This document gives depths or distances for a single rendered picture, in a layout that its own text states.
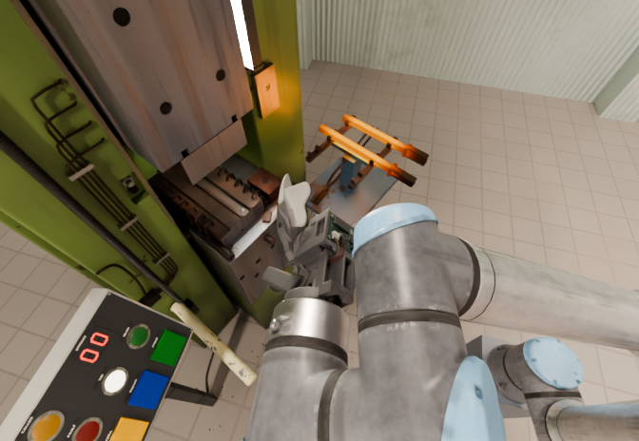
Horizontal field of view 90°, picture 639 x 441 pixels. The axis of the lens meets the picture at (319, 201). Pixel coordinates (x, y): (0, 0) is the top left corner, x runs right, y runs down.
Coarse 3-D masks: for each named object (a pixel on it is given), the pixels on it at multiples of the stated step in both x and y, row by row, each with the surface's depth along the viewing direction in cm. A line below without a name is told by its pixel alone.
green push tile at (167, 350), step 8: (168, 336) 85; (176, 336) 87; (160, 344) 83; (168, 344) 85; (176, 344) 86; (160, 352) 82; (168, 352) 84; (176, 352) 86; (160, 360) 82; (168, 360) 84; (176, 360) 86
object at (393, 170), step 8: (320, 128) 131; (328, 128) 131; (336, 136) 129; (344, 144) 127; (352, 144) 126; (360, 152) 124; (368, 152) 123; (368, 160) 123; (376, 160) 121; (384, 160) 121; (384, 168) 120; (392, 168) 118; (400, 168) 118; (400, 176) 116; (408, 176) 116; (408, 184) 117
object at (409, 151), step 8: (344, 120) 136; (352, 120) 134; (360, 128) 133; (368, 128) 131; (376, 136) 130; (384, 136) 129; (392, 144) 127; (400, 144) 126; (408, 144) 125; (408, 152) 125; (416, 152) 122; (424, 152) 122; (416, 160) 125; (424, 160) 122
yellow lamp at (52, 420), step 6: (54, 414) 64; (42, 420) 62; (48, 420) 63; (54, 420) 63; (60, 420) 64; (36, 426) 61; (42, 426) 62; (48, 426) 62; (54, 426) 63; (36, 432) 61; (42, 432) 62; (48, 432) 62; (54, 432) 63; (36, 438) 61; (42, 438) 61; (48, 438) 62
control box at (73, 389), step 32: (96, 288) 78; (96, 320) 72; (128, 320) 78; (160, 320) 84; (64, 352) 67; (128, 352) 77; (32, 384) 66; (64, 384) 66; (96, 384) 70; (128, 384) 76; (32, 416) 61; (64, 416) 65; (96, 416) 70; (128, 416) 75
